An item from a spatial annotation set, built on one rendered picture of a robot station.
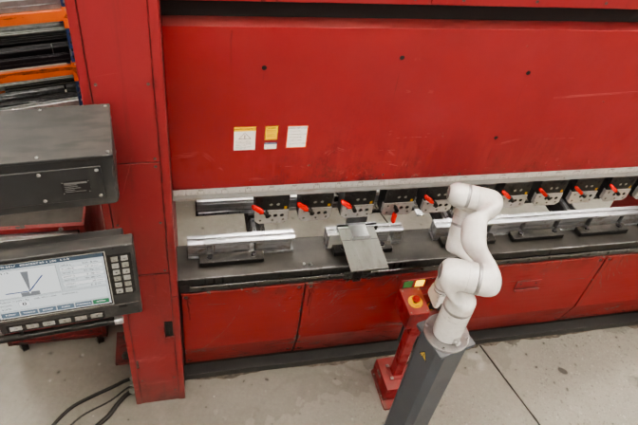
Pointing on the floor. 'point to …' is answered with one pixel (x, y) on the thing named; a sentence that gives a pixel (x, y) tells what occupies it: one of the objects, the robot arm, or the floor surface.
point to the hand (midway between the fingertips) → (432, 305)
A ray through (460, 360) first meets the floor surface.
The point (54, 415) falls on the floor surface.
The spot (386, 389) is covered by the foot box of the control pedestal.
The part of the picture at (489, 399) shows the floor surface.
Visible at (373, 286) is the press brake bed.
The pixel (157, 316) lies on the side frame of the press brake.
